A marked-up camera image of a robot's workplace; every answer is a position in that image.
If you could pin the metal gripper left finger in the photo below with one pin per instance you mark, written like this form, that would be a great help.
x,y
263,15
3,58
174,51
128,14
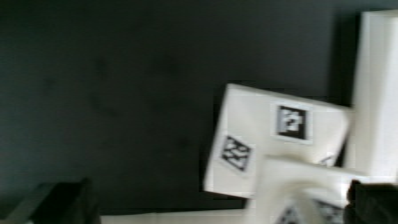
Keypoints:
x,y
59,204

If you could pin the white lamp base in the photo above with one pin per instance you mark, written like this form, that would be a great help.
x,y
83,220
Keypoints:
x,y
277,142

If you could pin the white table border frame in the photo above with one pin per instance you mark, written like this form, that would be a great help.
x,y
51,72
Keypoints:
x,y
368,154

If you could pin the white lamp bulb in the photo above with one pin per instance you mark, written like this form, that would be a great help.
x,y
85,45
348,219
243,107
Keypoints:
x,y
313,207

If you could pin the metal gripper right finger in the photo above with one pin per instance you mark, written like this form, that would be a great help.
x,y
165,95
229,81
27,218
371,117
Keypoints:
x,y
371,207

